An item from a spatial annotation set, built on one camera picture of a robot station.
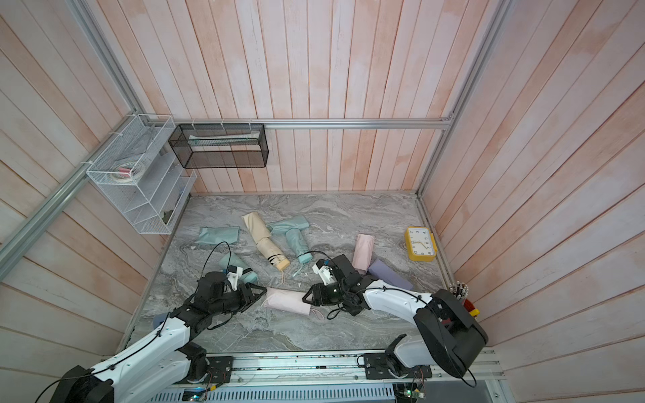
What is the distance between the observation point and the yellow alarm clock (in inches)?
38.7

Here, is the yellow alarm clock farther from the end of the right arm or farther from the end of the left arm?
the end of the left arm

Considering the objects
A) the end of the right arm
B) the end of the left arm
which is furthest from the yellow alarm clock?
the end of the left arm
